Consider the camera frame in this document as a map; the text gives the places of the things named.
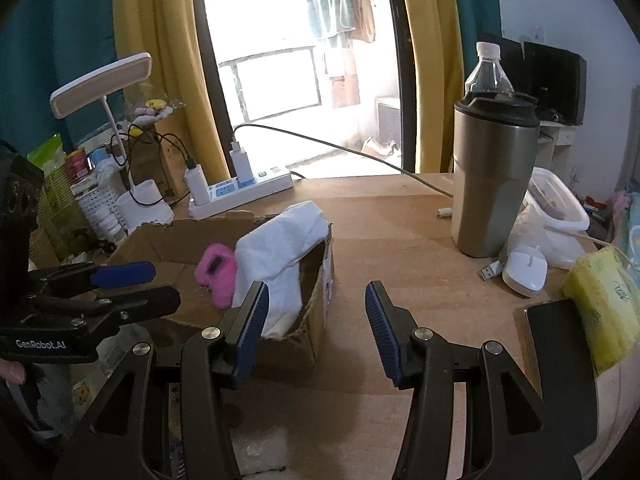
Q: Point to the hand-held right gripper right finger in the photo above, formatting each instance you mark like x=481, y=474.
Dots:
x=382, y=332

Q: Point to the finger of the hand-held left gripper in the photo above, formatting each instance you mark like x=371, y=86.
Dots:
x=150, y=302
x=125, y=274

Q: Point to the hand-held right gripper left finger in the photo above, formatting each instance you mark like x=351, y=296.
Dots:
x=250, y=332

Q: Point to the brown cardboard box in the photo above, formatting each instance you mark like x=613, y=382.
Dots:
x=295, y=355

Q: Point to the white waffle towel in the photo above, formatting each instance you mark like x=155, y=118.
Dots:
x=280, y=245

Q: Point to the person's left hand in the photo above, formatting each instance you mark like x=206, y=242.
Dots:
x=12, y=373

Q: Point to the green printed bag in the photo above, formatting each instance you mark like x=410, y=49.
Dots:
x=60, y=220

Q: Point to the white pill bottle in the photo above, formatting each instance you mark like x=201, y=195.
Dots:
x=106, y=220
x=119, y=232

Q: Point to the green snack packet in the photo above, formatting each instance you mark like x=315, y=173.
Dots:
x=47, y=152

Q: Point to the white plastic basket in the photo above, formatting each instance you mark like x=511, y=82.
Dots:
x=92, y=205

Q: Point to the red tin can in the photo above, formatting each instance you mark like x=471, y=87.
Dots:
x=77, y=165

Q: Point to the crumpled white plastic bag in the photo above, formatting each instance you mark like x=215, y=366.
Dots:
x=106, y=170

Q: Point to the blue packet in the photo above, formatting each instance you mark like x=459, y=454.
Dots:
x=98, y=156

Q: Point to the large white charger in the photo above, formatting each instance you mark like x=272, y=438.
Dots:
x=196, y=185

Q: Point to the brown paper bag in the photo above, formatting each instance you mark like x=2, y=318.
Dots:
x=155, y=160

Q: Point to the white power strip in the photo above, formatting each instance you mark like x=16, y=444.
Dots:
x=260, y=185

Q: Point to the white desk lamp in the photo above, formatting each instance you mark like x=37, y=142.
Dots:
x=100, y=85

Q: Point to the white computer mouse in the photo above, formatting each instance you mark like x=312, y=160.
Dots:
x=522, y=270

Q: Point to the small white charger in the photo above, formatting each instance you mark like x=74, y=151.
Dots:
x=240, y=162

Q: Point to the yellow white plush toy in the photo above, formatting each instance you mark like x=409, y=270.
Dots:
x=152, y=112

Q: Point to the teal curtain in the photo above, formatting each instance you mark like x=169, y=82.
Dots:
x=475, y=0
x=50, y=35

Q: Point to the black smartphone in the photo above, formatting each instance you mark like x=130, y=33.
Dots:
x=560, y=350

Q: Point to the steel tumbler with black lid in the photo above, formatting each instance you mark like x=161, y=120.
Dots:
x=490, y=185

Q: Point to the balcony railing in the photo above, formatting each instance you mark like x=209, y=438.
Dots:
x=239, y=90

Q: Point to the yellow tissue pack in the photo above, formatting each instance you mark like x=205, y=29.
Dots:
x=600, y=305

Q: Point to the clear plastic food container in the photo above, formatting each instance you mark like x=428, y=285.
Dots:
x=575, y=215

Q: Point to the yellow curtain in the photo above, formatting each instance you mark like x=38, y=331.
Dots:
x=430, y=60
x=150, y=10

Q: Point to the white computer desk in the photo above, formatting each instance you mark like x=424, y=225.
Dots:
x=560, y=140

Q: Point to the clear plastic water bottle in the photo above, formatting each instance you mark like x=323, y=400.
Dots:
x=487, y=77

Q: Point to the black computer tower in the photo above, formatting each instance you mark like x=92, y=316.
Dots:
x=511, y=65

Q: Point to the black monitor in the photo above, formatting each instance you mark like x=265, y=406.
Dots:
x=555, y=80

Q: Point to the hanging brown garment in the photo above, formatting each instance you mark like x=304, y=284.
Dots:
x=364, y=5

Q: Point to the hanging teal towel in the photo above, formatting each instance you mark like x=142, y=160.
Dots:
x=330, y=0

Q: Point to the black door frame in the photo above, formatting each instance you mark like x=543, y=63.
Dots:
x=400, y=60

